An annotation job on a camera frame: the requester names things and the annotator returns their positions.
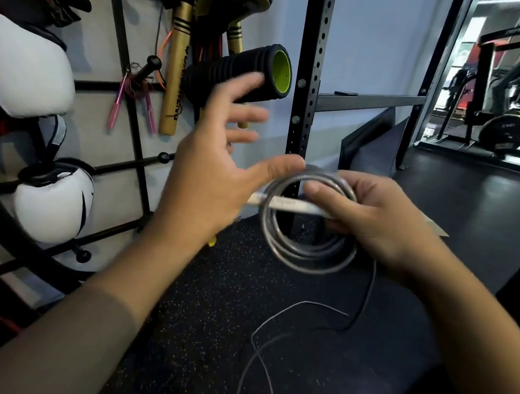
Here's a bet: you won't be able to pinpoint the person's left hand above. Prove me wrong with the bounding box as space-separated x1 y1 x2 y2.
149 62 317 266

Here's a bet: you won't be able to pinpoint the person's right hand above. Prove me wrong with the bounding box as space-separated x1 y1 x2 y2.
292 165 459 290

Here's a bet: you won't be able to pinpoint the white jump rope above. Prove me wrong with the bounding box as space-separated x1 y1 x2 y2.
222 161 390 394

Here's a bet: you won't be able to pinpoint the pink jump rope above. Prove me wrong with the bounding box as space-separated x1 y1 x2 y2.
106 59 166 136

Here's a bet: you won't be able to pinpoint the person's right forearm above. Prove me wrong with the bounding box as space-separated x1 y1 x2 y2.
392 250 520 394

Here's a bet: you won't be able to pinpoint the flat cardboard piece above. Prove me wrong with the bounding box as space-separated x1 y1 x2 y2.
421 213 452 239

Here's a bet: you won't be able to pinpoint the grey folded floor mat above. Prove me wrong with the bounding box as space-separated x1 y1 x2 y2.
337 102 412 180

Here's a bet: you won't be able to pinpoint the long gold stick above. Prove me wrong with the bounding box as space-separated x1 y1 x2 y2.
157 0 197 137

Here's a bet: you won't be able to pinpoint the black foam roller green core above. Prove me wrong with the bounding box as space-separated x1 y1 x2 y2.
180 33 297 118

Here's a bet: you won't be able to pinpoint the red resistance bands bundle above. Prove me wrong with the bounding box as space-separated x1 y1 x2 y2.
193 31 227 70

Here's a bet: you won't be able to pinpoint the short gold stick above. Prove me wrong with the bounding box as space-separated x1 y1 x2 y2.
214 19 261 130

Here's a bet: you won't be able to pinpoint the black exercise machine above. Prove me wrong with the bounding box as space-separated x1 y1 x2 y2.
435 0 520 162

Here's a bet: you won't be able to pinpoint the small white boxing glove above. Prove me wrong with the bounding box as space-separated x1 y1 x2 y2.
8 156 99 250

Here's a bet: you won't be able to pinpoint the large white boxing glove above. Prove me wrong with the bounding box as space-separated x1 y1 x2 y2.
0 12 85 125

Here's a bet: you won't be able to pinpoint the thin orange cord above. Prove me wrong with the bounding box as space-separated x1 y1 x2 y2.
154 29 174 90

